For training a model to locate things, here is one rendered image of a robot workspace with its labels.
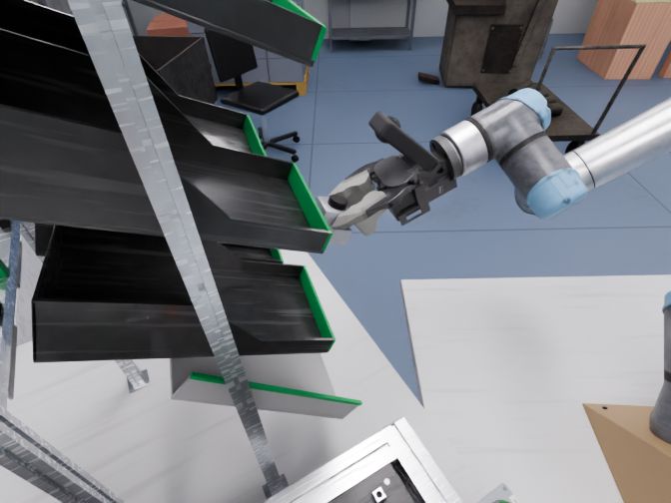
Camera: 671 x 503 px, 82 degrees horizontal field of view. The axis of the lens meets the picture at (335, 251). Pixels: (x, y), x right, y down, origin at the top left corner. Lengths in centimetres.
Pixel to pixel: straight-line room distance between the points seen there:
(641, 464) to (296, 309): 58
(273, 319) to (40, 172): 28
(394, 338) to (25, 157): 178
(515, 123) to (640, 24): 496
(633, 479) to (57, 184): 83
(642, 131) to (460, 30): 389
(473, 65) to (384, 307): 325
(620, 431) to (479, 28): 415
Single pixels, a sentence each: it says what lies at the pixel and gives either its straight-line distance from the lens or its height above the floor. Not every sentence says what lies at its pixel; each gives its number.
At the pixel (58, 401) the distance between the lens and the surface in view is 99.
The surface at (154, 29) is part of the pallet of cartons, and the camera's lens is 569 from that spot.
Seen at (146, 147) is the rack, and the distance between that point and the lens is 25.
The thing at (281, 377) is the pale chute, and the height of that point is 107.
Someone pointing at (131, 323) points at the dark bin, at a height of 132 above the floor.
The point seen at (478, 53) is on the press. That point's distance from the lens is 469.
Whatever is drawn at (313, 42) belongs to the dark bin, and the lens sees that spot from 27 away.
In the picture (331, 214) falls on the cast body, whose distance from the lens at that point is 57.
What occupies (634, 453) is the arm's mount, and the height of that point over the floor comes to 94.
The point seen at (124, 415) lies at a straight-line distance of 90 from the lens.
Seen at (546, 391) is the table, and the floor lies 86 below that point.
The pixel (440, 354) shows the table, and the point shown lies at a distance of 89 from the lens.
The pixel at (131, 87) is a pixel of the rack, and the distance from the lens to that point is 24.
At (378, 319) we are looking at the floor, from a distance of 200.
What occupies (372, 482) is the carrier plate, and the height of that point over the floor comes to 97.
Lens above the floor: 159
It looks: 43 degrees down
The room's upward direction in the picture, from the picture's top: 1 degrees counter-clockwise
